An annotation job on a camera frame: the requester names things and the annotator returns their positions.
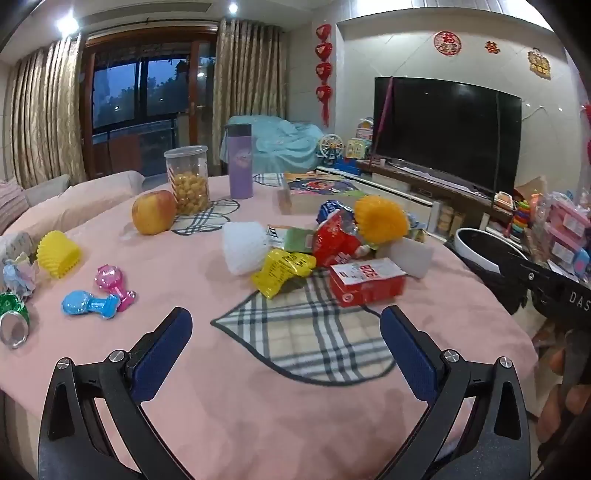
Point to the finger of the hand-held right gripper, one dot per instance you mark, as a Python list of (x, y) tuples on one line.
[(515, 279)]

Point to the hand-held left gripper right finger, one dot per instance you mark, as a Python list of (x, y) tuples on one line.
[(408, 355)]

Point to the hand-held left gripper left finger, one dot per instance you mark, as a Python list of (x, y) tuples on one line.
[(161, 355)]

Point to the white trash bin black liner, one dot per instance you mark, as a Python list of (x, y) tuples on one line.
[(475, 258)]

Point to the red cardboard box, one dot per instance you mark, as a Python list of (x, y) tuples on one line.
[(367, 284)]

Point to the white foam fruit net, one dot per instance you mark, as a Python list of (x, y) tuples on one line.
[(247, 249)]

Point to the red snack bag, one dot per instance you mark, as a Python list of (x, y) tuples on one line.
[(334, 240)]

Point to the orange spiky ball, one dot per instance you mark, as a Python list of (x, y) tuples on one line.
[(381, 219)]

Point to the yellow wrapper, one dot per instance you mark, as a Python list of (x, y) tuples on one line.
[(279, 272)]

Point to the green cardboard box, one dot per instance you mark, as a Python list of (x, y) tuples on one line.
[(298, 240)]

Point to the blue wrapper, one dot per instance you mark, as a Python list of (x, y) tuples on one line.
[(330, 208)]

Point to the person's right hand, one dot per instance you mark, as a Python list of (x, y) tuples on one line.
[(572, 410)]

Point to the pink storage box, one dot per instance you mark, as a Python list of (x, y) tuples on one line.
[(570, 221), (561, 254)]

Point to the pink plastic toy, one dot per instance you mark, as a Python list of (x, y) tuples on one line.
[(113, 284)]

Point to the blue plastic toy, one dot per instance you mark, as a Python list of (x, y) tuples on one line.
[(87, 304)]

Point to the white television stand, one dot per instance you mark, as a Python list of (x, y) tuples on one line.
[(415, 191)]

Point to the red yellow apple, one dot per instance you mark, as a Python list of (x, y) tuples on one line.
[(153, 213)]

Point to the black television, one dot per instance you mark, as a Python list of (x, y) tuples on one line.
[(445, 134)]

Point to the clear jar of yellow snacks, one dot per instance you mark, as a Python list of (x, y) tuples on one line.
[(187, 184)]

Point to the grey cloth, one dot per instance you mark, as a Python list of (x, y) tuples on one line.
[(16, 244)]

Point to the beige sofa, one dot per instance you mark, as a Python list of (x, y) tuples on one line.
[(83, 189)]

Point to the colourful picture book box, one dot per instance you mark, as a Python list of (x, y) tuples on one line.
[(314, 191)]

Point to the purple water bottle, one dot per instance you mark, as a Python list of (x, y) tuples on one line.
[(241, 166)]

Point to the toy house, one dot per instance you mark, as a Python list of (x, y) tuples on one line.
[(364, 131)]

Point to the pink striped cushion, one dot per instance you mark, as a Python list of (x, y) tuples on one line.
[(9, 203)]

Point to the toy ferris wheel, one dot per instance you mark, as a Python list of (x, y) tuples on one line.
[(331, 150)]

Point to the light blue blanket covered chair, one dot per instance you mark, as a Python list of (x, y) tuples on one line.
[(286, 143)]

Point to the wooden framed glass door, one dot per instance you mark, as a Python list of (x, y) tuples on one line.
[(138, 92)]

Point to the beige patterned curtain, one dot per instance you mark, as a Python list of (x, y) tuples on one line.
[(46, 115), (249, 92)]

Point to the red heart hanging decoration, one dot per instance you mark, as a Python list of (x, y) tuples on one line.
[(324, 69)]

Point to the gold red wall decal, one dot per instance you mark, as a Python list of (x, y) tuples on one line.
[(539, 63)]

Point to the small red wall decal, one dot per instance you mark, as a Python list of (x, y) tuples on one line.
[(491, 47)]

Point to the round red wall decal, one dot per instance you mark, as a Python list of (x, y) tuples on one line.
[(447, 44)]

